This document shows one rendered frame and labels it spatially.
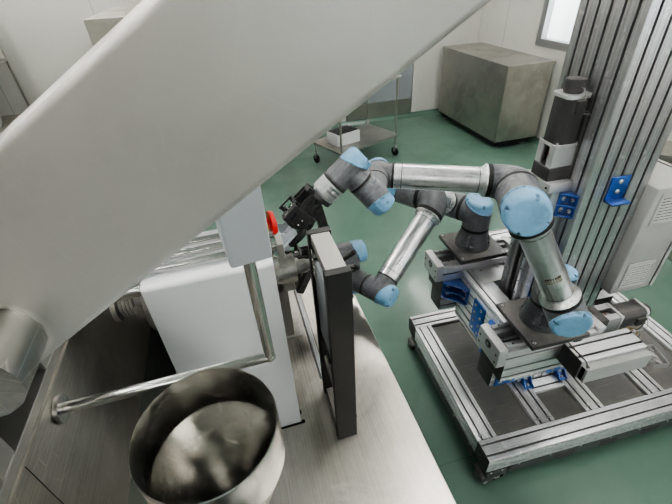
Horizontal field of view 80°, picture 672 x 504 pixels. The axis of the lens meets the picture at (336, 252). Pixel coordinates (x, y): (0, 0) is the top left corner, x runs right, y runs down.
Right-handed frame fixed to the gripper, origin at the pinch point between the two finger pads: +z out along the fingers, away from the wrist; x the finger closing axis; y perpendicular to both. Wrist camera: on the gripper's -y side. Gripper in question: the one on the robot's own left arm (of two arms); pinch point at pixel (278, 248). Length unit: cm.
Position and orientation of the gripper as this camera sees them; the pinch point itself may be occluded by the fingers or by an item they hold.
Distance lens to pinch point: 116.0
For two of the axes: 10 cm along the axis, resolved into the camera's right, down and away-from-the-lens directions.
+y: -6.6, -4.9, -5.7
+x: 2.7, 5.5, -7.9
